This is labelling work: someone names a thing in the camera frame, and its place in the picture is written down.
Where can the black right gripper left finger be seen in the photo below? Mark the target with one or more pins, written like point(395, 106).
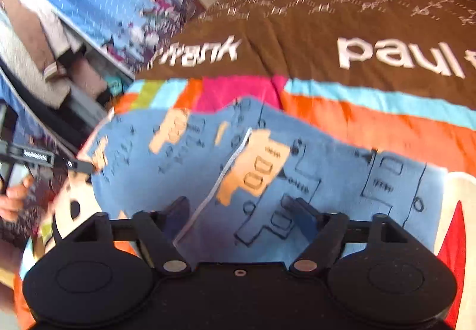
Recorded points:
point(153, 234)

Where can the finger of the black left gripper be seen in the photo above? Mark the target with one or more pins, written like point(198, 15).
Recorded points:
point(29, 156)

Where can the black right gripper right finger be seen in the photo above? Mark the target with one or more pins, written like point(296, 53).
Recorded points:
point(327, 235)

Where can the blue printed kids pants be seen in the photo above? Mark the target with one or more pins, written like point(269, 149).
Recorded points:
point(226, 180)

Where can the person's left hand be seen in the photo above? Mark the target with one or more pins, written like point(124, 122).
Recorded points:
point(12, 202)

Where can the brown paul frank bedspread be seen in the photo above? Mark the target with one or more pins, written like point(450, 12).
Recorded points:
point(394, 76)

